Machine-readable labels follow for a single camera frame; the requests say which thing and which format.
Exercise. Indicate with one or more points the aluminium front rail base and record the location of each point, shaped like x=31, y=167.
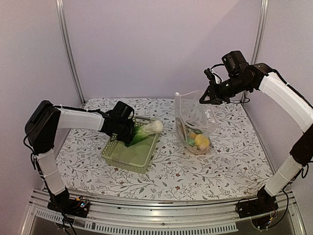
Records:
x=110, y=215

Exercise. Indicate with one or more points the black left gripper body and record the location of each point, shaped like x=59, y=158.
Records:
x=125, y=129

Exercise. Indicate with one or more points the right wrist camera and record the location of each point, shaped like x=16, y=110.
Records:
x=212, y=76

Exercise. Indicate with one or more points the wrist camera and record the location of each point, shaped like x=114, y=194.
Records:
x=212, y=76
x=123, y=111

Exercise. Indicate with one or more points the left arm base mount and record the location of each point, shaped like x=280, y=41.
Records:
x=78, y=207

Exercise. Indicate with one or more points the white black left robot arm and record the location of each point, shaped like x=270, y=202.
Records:
x=46, y=121

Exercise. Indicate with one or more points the green bok choy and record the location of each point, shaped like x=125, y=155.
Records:
x=142, y=132

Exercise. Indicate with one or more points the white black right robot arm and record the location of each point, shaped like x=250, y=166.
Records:
x=261, y=77

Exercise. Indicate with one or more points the brown bread roll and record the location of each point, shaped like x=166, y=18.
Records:
x=180, y=128

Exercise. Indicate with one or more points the clear zip top bag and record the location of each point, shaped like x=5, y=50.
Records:
x=196, y=117

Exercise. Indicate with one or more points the pale green perforated basket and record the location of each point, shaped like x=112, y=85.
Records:
x=133, y=158

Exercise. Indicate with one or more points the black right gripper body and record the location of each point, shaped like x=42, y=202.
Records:
x=235, y=86

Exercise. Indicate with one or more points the floral patterned table mat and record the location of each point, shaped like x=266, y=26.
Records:
x=235, y=167

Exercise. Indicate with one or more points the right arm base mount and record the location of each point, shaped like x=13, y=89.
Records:
x=261, y=213

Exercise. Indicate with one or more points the yellow lemon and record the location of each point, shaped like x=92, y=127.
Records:
x=201, y=141

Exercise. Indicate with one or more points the left aluminium frame post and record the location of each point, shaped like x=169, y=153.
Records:
x=68, y=50

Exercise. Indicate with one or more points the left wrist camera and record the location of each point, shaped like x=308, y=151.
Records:
x=123, y=111

